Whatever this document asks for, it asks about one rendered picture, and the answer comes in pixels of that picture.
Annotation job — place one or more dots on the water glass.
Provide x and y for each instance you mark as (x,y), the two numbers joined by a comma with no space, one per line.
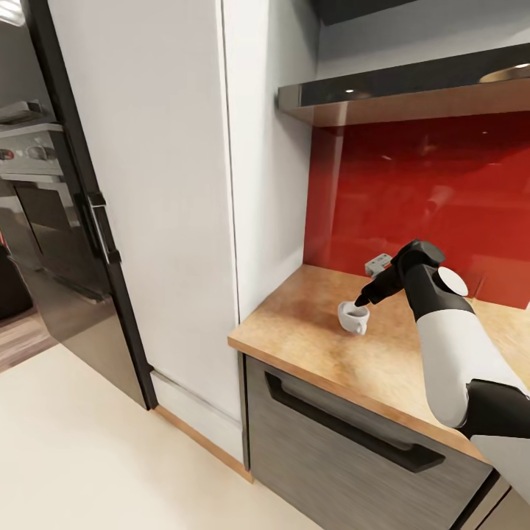
(474,281)

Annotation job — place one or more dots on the cabinet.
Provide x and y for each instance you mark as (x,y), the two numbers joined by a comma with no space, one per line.
(495,506)
(35,89)

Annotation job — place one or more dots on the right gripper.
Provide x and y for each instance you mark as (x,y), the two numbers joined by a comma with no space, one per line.
(377,291)

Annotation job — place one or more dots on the fridge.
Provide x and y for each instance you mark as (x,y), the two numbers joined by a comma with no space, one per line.
(204,181)

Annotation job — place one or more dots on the countertop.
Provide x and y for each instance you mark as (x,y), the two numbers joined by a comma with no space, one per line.
(297,330)

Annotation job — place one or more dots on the coffee cup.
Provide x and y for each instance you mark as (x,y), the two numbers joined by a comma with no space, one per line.
(353,318)

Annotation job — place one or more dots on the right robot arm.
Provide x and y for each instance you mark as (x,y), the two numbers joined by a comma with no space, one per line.
(468,384)

